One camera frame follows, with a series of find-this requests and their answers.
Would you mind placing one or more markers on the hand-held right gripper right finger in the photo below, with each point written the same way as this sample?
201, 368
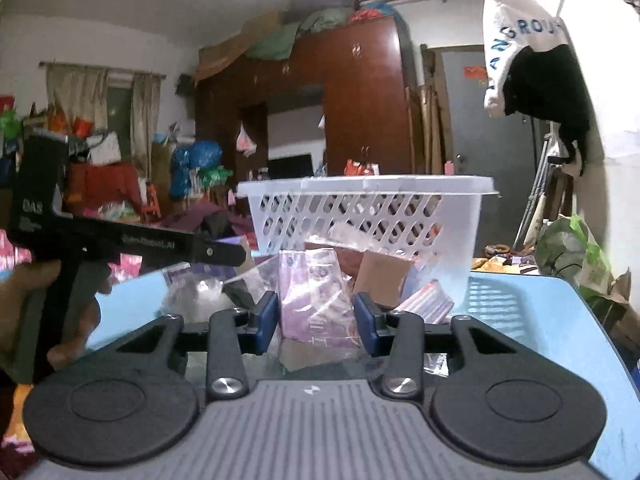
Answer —
363, 324

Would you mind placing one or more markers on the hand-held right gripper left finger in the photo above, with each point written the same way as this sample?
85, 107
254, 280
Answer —
266, 321

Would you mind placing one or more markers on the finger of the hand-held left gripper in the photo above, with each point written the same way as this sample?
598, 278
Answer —
220, 252

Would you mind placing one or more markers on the clear plastic bag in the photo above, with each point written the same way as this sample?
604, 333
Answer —
200, 295

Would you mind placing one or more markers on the brown cardboard box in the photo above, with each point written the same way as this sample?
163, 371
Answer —
382, 275

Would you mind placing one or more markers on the purple packet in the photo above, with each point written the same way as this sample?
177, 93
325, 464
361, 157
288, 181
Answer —
315, 295

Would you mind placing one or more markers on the pink striped packet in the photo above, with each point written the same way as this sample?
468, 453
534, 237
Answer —
425, 302

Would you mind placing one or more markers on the white plastic basket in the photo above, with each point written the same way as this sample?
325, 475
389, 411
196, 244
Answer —
450, 230

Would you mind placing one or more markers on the person's left hand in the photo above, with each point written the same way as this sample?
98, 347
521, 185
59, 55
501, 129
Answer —
15, 310

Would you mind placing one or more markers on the dark maroon cloth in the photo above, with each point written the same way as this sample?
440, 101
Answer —
200, 220

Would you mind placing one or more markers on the red cloth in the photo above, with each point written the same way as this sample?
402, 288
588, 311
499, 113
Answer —
105, 185

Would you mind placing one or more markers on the blue plastic bag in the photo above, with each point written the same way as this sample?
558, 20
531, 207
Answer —
195, 165

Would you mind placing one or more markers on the pink floral blanket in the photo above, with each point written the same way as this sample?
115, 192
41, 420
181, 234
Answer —
127, 266

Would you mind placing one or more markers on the beige curtains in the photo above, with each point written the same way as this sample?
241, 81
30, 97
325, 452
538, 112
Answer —
75, 95

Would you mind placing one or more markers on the white pink hanging bag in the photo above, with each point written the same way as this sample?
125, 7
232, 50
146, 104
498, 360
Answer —
245, 141

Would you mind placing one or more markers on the yellow bag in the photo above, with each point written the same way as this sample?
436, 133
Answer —
492, 264

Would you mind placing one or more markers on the orange red bag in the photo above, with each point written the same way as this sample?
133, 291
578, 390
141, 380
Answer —
360, 167

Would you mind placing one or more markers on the brown wooden wardrobe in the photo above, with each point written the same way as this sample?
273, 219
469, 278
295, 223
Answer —
360, 100

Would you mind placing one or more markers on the grey door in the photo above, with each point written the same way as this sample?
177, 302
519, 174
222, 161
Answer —
490, 160

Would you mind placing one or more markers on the green plastic bag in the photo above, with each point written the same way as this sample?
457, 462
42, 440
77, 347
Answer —
565, 250

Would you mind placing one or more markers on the metal crutches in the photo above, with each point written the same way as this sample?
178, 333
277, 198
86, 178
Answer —
535, 190

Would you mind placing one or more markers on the brown cardboard piece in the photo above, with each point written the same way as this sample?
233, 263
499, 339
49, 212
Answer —
622, 305

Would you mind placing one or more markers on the black hanging garment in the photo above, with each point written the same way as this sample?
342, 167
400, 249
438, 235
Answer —
545, 90

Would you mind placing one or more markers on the white printed hanging cloth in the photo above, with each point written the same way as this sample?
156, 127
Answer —
505, 35

